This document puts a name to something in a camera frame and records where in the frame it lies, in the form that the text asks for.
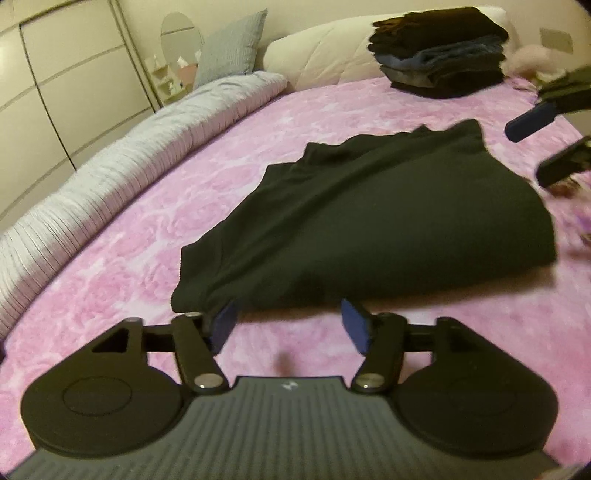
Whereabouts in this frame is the oval mirror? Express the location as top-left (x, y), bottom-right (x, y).
top-left (160, 12), bottom-right (205, 65)

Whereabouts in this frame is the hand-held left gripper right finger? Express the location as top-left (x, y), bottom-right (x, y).
top-left (341, 298), bottom-right (492, 397)

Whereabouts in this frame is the wall socket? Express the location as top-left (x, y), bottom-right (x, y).
top-left (539, 28), bottom-right (574, 52)

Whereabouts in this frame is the pink floral blanket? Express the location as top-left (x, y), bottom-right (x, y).
top-left (0, 76), bottom-right (591, 477)

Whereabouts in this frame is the white striped duvet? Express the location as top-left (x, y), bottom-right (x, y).
top-left (0, 71), bottom-right (289, 340)

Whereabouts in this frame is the black shirt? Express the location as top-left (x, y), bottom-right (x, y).
top-left (170, 119), bottom-right (557, 315)

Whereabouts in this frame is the grey ribbed pillow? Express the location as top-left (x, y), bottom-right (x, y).
top-left (193, 8), bottom-right (269, 89)

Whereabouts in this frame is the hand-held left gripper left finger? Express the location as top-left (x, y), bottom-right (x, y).
top-left (90, 299), bottom-right (239, 397)

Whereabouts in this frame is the pink plush toy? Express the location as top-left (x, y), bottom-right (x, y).
top-left (503, 44), bottom-right (566, 79)

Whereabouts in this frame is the stack of folded clothes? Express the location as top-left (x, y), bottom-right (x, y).
top-left (367, 6), bottom-right (509, 99)

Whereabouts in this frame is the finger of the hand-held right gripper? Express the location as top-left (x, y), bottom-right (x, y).
top-left (505, 68), bottom-right (591, 142)
top-left (536, 135), bottom-right (591, 188)

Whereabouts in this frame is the cream wardrobe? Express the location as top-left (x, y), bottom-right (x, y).
top-left (0, 0), bottom-right (160, 222)

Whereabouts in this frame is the cream padded headboard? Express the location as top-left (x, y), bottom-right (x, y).
top-left (262, 6), bottom-right (513, 90)

